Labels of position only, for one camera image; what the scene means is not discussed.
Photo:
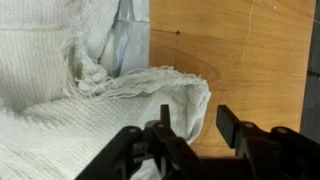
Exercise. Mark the white woven cloth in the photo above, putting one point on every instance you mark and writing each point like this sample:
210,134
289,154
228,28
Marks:
50,133

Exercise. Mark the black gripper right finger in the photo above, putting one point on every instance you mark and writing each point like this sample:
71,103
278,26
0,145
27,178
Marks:
276,153

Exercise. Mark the grey duct tape strip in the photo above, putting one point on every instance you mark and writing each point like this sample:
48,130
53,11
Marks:
136,43

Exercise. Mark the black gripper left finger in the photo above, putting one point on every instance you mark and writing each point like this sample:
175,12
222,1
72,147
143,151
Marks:
150,156

